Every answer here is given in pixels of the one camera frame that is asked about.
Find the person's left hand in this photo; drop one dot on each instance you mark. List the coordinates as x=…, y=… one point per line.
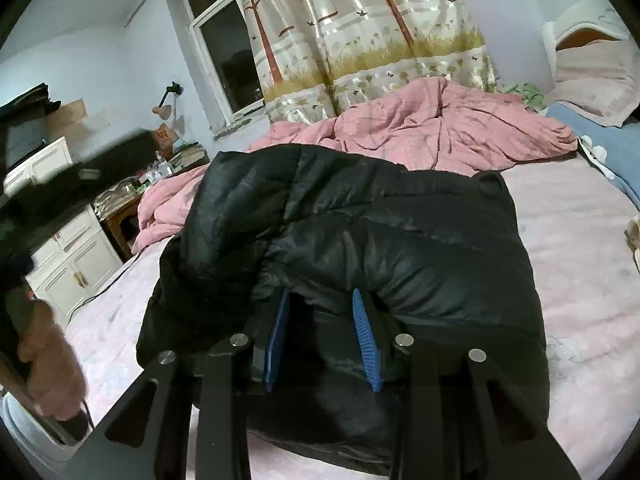
x=50, y=360

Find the blue pillow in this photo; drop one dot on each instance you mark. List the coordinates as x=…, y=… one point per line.
x=610, y=150

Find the pinkish grey pillow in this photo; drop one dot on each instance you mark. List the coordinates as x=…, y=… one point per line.
x=600, y=80

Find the printed paper box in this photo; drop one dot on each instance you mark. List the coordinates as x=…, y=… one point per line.
x=166, y=137

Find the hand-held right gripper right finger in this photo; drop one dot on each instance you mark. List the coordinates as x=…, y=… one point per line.
x=365, y=340

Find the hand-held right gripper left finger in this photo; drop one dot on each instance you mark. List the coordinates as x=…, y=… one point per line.
x=277, y=340

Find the cream white garment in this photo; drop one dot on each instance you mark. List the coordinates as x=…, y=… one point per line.
x=635, y=240

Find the brown wooden nightstand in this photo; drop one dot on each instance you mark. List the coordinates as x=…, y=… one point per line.
x=117, y=220

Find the dark storage box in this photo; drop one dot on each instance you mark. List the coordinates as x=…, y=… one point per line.
x=22, y=135

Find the black puffer jacket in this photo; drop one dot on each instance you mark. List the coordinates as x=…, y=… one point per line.
x=400, y=240

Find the pink checked quilt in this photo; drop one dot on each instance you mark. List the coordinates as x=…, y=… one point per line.
x=425, y=125

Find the green patterned cloth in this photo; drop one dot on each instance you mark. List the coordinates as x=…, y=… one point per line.
x=522, y=95

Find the stack of newspapers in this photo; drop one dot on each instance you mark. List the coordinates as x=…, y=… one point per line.
x=117, y=195

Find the stack of books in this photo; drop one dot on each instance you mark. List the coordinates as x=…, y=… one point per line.
x=190, y=155

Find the brown cardboard box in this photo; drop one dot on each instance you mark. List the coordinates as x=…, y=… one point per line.
x=67, y=115

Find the white cabinet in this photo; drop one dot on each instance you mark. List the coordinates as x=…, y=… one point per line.
x=80, y=260

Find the tree print curtain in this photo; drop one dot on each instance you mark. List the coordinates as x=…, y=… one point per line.
x=350, y=35

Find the white framed window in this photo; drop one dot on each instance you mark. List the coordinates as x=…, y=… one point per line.
x=230, y=50

